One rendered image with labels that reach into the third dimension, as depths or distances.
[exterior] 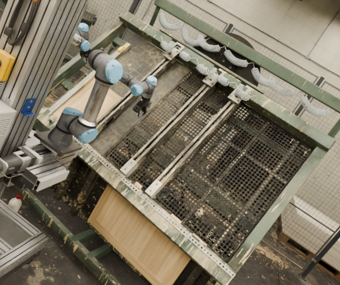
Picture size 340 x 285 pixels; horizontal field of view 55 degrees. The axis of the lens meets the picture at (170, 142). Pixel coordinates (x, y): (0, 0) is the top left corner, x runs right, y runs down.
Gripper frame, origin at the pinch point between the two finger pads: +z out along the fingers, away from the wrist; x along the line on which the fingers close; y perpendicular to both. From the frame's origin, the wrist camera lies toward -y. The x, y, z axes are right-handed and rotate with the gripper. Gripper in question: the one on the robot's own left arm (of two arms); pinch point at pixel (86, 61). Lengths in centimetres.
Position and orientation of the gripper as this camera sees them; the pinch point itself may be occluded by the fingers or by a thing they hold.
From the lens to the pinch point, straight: 288.5
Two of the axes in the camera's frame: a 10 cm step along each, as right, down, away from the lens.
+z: -1.1, 6.0, 7.9
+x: 9.1, -2.6, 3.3
